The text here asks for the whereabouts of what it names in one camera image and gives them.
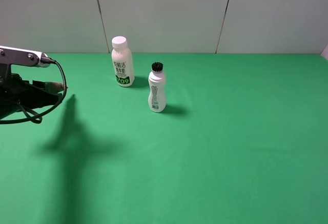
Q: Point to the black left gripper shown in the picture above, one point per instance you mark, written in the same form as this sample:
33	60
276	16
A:
30	98

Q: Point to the white bottle with black brush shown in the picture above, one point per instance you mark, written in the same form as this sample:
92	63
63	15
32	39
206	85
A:
157	81

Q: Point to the purple eggplant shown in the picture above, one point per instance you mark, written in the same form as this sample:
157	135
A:
54	87

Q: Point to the white milk bottle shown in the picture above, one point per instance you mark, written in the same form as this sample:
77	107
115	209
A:
122	62

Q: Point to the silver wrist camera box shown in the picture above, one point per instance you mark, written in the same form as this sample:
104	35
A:
22	57

